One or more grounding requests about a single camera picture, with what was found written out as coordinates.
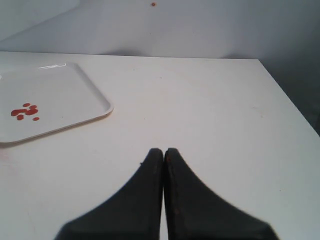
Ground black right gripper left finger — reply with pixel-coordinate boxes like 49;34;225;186
56;148;164;240

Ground white rectangular plastic tray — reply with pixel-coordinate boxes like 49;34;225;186
0;62;114;144

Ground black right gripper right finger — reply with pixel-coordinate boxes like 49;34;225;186
163;148;278;240

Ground red sauce drops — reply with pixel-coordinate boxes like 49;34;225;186
10;102;40;122

